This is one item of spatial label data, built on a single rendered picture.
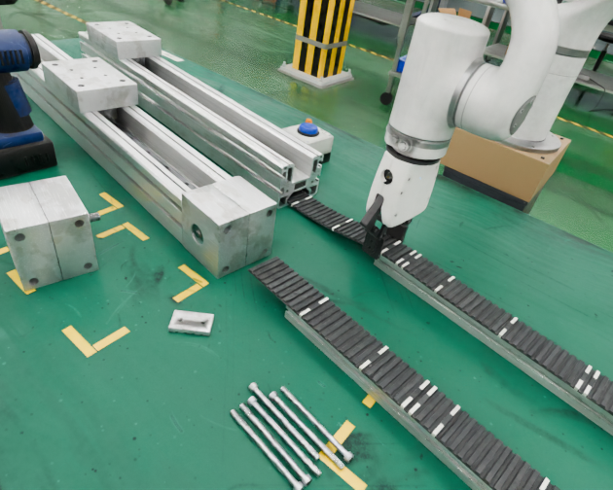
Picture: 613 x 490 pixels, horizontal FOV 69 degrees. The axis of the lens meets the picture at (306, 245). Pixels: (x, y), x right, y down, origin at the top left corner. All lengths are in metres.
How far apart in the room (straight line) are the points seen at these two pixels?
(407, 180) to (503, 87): 0.16
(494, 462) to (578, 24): 0.79
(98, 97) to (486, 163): 0.79
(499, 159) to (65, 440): 0.91
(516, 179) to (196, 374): 0.78
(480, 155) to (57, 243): 0.83
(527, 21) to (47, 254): 0.60
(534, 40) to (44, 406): 0.61
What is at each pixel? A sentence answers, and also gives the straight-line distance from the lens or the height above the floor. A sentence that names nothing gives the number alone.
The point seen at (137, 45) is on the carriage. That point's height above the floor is 0.89.
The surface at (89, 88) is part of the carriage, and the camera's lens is 0.90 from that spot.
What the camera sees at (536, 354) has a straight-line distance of 0.65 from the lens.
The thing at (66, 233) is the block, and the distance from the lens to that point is 0.63.
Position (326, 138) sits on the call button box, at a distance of 0.94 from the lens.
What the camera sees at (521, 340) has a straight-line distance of 0.65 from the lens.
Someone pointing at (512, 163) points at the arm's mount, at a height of 0.84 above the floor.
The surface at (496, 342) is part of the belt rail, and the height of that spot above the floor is 0.79.
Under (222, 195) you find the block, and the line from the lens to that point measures 0.64.
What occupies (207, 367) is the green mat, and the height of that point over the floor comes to 0.78.
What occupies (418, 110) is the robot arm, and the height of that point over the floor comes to 1.04.
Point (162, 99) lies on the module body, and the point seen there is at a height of 0.84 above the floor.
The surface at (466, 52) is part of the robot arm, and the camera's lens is 0.56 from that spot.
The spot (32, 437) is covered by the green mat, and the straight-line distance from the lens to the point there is 0.53.
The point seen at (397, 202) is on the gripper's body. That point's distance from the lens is 0.61.
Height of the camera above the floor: 1.22
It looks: 38 degrees down
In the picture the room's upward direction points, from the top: 11 degrees clockwise
